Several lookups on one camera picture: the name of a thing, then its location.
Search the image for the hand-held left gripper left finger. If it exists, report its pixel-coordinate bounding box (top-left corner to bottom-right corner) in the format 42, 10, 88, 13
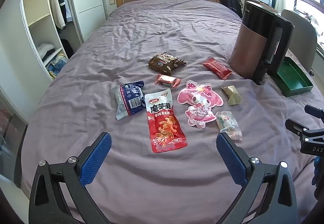
28, 131, 113, 224

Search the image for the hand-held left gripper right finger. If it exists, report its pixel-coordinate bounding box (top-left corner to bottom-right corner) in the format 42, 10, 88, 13
216, 132, 298, 224

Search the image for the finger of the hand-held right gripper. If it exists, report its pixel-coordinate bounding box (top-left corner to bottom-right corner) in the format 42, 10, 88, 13
286, 118, 324, 142
305, 105, 324, 121

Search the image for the clear candy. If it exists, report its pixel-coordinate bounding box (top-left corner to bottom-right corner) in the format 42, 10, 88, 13
215, 111, 243, 141

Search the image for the green tray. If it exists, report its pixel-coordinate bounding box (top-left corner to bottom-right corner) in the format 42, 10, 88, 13
270, 56, 314, 98

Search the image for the gold candy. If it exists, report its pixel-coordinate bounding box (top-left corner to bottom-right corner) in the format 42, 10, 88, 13
221, 85, 243, 106

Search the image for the blue and white snack bag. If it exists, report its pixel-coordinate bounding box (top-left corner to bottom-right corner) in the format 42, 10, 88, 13
113, 81, 145, 121

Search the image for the pink character-shaped snack packet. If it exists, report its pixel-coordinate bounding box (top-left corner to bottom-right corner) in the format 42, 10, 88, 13
177, 80, 224, 128

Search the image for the tall red and white snack packet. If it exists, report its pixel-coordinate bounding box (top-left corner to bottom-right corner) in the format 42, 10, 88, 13
144, 90, 189, 154

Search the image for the small red snack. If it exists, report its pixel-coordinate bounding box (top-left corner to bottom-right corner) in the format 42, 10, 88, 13
155, 74, 181, 88

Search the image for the brown snack bag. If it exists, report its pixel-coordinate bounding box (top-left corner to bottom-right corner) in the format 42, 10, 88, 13
148, 52, 187, 74

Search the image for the person's right hand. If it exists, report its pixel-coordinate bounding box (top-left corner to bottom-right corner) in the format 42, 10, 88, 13
313, 158, 324, 189

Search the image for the grey office chair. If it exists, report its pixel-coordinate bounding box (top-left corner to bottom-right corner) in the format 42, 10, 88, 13
281, 9, 318, 76

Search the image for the copper and black electric kettle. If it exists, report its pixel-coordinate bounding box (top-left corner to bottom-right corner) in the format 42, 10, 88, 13
228, 1, 295, 85

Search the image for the pile of folded clothes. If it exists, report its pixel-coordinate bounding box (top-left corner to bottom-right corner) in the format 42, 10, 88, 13
35, 43, 67, 73

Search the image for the black backpack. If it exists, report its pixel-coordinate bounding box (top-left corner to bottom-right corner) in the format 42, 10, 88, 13
219, 0, 245, 18

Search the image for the white hanging jacket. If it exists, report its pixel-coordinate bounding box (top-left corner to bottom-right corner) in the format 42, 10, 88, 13
46, 0, 67, 29

